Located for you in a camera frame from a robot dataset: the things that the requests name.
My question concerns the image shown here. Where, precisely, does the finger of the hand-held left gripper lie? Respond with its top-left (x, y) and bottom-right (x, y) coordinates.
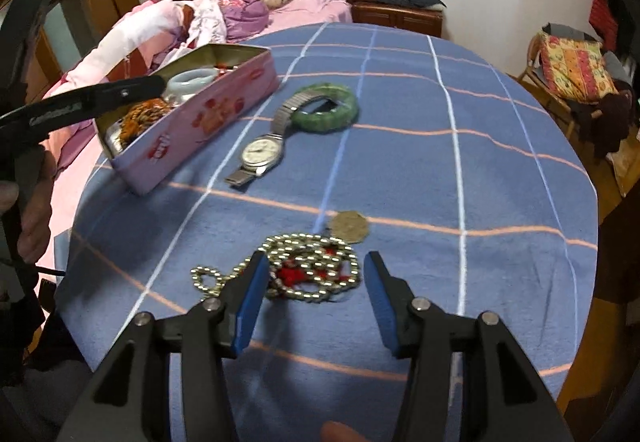
top-left (0, 74), bottom-right (167, 139)

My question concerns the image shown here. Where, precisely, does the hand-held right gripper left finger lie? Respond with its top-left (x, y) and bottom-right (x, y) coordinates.
top-left (70, 251), bottom-right (271, 442)

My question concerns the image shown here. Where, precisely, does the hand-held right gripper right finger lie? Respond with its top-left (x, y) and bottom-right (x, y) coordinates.
top-left (364, 251), bottom-right (573, 442)

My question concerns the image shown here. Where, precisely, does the brown wooden bead bracelet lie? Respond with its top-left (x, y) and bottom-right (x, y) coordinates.
top-left (117, 98), bottom-right (173, 143)

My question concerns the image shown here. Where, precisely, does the pearl bead necklace red tassel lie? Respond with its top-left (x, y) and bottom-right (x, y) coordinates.
top-left (190, 233), bottom-right (362, 303)

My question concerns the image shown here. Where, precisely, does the white jade bangle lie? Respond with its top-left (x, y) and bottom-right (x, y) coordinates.
top-left (165, 70), bottom-right (221, 98)

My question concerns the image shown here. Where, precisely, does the bronze coin pendant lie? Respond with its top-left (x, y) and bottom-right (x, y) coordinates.
top-left (331, 210), bottom-right (370, 243)

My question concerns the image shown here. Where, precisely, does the pink metal tin box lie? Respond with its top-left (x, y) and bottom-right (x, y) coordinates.
top-left (94, 43), bottom-right (281, 197)

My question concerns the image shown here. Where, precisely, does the silver wristwatch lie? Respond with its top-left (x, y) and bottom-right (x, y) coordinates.
top-left (224, 89), bottom-right (331, 187)

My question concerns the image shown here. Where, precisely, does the green jade bangle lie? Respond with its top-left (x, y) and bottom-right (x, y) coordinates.
top-left (290, 82), bottom-right (360, 133)

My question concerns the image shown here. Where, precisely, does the person's right hand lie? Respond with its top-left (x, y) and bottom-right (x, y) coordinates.
top-left (320, 421), bottom-right (368, 442)

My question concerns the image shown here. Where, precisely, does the person's left hand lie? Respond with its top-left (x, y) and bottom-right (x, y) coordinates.
top-left (0, 149), bottom-right (52, 267)

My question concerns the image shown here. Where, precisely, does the pink patchwork quilt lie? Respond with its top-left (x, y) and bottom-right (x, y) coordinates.
top-left (42, 0), bottom-right (201, 163)

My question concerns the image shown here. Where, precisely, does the white floral cloth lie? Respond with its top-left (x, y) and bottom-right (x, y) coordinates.
top-left (175, 0), bottom-right (228, 52)

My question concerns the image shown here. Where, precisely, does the blue plaid tablecloth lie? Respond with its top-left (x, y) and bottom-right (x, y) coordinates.
top-left (54, 22), bottom-right (600, 442)

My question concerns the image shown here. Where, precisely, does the purple blanket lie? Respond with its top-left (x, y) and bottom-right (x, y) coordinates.
top-left (210, 0), bottom-right (271, 42)

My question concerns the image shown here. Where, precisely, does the bed with pink sheet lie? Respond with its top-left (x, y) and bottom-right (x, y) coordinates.
top-left (40, 0), bottom-right (353, 223)

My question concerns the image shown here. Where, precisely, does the wicker chair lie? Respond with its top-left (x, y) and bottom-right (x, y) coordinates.
top-left (517, 29), bottom-right (631, 157)

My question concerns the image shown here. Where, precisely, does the yellow bag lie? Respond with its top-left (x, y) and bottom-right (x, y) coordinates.
top-left (612, 137), bottom-right (640, 197)

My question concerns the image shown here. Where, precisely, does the wooden nightstand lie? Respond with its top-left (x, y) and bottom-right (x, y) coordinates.
top-left (352, 0), bottom-right (445, 38)

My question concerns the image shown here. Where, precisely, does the dark maroon garment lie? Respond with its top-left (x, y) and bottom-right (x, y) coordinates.
top-left (570, 92), bottom-right (636, 157)

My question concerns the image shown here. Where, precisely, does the colourful patchwork cushion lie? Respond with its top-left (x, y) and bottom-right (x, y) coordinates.
top-left (537, 34), bottom-right (621, 102)

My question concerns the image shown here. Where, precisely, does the red hanging jacket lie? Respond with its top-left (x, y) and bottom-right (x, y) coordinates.
top-left (589, 0), bottom-right (621, 50)

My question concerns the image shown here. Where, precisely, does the black cable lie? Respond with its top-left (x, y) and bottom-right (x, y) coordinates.
top-left (30, 262), bottom-right (67, 279)

